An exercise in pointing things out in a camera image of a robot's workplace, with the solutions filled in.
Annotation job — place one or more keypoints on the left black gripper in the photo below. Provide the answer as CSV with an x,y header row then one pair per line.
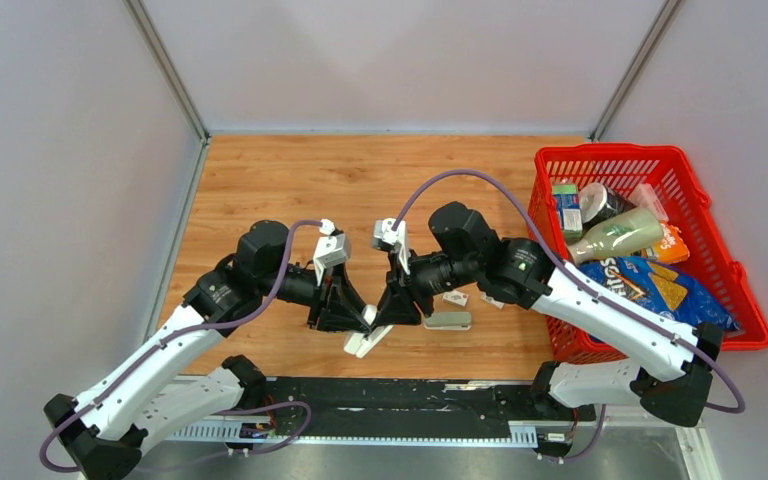
x,y
343,311

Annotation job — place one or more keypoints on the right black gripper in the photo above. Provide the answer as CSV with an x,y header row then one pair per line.
x,y
403,298

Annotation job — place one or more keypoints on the white stapler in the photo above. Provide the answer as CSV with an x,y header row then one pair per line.
x,y
360,344

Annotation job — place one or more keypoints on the grey green stapler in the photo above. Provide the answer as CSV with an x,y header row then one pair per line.
x,y
448,321

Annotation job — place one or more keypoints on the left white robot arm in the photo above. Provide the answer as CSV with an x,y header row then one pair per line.
x,y
110,427

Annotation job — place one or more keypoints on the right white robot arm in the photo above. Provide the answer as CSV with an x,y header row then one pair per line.
x,y
666,365

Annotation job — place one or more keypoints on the small staple box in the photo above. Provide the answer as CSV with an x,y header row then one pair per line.
x,y
456,298

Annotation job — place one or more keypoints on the open staple box tray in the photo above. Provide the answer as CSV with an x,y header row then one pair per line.
x,y
491,301

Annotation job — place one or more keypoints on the green blue carton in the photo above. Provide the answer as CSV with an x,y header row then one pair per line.
x,y
568,210

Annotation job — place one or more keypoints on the black white round can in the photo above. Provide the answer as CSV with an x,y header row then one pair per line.
x,y
599,203

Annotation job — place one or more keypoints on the pale green bottle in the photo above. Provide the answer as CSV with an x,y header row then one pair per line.
x,y
621,235

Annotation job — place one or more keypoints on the white wrapped packet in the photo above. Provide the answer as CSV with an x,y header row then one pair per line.
x,y
644,195

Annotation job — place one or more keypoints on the blue Doritos chip bag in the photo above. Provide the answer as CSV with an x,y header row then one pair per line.
x,y
661,289

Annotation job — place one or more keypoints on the orange snack bag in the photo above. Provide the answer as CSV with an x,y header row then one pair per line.
x,y
670,249

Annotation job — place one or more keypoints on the red plastic basket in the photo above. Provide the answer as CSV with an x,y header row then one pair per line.
x,y
624,166

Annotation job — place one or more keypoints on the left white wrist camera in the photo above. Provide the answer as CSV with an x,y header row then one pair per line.
x,y
332,249

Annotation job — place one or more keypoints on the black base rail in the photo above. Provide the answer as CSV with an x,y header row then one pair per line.
x,y
411,409

